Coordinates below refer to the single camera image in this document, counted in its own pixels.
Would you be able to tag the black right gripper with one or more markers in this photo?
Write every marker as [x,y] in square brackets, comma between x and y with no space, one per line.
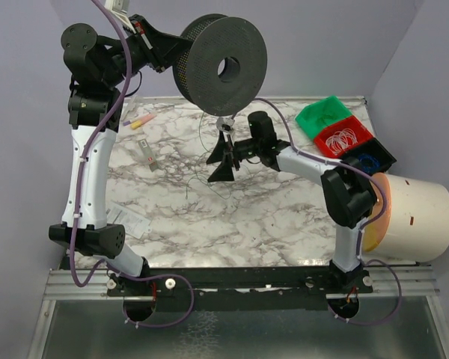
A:
[234,152]

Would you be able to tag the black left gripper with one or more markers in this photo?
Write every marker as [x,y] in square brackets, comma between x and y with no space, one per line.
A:
[150,45]

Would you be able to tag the black cable spool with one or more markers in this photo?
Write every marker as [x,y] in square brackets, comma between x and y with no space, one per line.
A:
[226,65]

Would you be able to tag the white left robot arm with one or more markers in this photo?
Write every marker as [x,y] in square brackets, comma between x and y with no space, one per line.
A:
[94,117]

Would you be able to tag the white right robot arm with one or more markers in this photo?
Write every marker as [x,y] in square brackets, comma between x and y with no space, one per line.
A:
[348,194]

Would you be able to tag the clear plastic tube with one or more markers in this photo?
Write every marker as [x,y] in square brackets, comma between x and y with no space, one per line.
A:
[130,106]

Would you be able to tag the red plastic bin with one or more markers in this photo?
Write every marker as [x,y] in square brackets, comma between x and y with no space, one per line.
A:
[344,135]

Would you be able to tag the green plastic bin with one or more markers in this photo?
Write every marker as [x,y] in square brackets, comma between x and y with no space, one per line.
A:
[314,118]

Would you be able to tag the purple yellow pink markers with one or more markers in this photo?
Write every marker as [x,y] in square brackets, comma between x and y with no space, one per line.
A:
[139,121]

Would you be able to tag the black plastic bin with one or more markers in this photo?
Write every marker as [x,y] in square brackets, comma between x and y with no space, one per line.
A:
[373,156]

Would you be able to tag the white paper label packet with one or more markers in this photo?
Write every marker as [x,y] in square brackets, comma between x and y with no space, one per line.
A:
[135,225]

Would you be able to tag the large white cylinder bucket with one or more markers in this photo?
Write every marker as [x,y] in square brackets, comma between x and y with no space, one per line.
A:
[415,225]

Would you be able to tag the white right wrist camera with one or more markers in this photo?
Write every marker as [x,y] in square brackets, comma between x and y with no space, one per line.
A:
[225,125]

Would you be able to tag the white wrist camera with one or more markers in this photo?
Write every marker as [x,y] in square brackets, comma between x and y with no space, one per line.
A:
[119,9]
[225,125]

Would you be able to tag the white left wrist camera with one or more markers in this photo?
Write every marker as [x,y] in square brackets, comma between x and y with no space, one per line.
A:
[119,9]

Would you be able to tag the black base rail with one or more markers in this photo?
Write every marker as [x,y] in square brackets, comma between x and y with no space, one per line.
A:
[239,288]

